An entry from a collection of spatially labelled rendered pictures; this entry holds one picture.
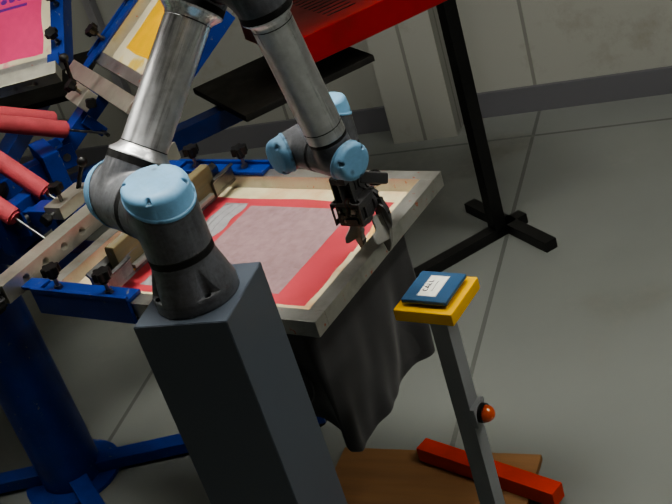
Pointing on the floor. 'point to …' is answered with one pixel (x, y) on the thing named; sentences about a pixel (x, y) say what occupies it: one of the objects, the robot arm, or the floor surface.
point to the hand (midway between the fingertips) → (376, 242)
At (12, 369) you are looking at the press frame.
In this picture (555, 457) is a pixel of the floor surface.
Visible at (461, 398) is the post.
